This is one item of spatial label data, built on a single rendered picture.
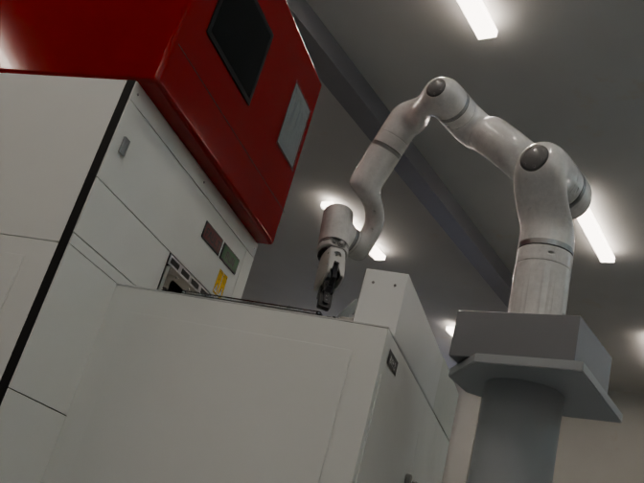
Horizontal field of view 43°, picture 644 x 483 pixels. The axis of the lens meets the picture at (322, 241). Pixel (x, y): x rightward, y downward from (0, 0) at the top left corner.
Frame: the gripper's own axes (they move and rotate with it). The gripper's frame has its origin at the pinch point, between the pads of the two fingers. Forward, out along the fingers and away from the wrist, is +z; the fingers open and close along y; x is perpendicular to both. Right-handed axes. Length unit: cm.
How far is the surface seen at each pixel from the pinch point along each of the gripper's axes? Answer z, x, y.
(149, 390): 42, 35, -6
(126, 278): 14.8, 47.5, -1.9
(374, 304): 21.6, -0.8, -31.7
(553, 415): 38, -38, -39
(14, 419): 55, 58, -3
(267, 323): 28.7, 18.3, -22.8
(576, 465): -425, -597, 668
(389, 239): -452, -193, 424
